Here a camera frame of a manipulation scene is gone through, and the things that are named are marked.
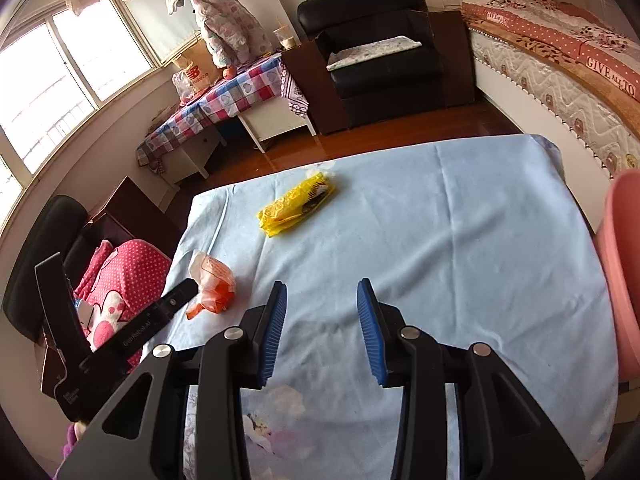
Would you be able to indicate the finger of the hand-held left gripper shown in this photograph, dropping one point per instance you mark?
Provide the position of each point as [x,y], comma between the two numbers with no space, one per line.
[175,300]

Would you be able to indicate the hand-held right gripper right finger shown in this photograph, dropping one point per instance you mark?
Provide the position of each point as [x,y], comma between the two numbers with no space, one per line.
[372,340]

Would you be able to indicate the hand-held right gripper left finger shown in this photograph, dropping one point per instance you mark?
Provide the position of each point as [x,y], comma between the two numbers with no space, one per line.
[272,340]

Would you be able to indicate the orange peel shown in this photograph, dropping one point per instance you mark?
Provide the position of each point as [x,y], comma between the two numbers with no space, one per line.
[215,280]

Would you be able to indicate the yellow plastic wrapper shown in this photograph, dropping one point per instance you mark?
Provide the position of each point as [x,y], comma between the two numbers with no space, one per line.
[290,207]

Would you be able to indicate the pink plastic bucket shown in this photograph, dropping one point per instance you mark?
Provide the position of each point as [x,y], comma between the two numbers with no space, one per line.
[622,260]

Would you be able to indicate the person's left forearm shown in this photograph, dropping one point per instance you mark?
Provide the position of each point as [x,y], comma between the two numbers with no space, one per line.
[72,447]

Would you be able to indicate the red polka dot cushion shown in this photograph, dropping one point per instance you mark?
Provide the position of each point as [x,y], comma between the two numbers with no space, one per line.
[125,270]

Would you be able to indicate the black office chair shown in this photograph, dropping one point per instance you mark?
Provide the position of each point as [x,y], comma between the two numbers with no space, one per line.
[35,260]

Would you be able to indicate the light blue tablecloth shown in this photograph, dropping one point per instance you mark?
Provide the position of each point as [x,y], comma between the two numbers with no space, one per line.
[450,235]

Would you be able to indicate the white desk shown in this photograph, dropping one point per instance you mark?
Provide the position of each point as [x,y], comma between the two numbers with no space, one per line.
[270,120]

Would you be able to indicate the checkered tablecloth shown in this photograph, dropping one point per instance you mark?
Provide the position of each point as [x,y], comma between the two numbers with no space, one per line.
[225,95]

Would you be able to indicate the white plastic shopping bag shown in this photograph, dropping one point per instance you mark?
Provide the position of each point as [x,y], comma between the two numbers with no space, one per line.
[192,82]

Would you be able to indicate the orange fruit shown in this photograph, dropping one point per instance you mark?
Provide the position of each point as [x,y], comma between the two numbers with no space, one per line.
[230,73]

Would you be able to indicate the patterned lace cloth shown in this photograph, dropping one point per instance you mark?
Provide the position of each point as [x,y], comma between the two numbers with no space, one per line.
[296,90]

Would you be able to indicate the brown paper bag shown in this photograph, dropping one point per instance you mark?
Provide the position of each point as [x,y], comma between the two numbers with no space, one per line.
[207,57]

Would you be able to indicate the window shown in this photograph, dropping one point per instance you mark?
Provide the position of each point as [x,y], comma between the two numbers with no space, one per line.
[75,60]

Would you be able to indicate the plastic drink cup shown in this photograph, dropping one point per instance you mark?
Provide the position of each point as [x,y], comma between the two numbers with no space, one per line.
[285,40]

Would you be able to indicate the hanging patterned jacket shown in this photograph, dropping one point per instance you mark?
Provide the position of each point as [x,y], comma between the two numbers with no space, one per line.
[225,20]

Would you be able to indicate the floral seat cushion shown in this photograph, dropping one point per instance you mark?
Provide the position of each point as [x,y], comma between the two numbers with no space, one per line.
[372,50]

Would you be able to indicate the white bed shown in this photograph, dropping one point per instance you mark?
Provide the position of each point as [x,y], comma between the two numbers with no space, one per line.
[550,85]

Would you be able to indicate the black leather armchair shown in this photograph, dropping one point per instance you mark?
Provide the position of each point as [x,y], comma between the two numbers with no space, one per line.
[360,5]

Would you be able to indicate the brown leaf pattern blanket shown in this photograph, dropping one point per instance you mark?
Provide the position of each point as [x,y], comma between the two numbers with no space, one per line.
[555,55]

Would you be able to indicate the pink white dotted quilt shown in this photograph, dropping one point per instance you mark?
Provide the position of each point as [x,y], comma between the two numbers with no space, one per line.
[550,25]

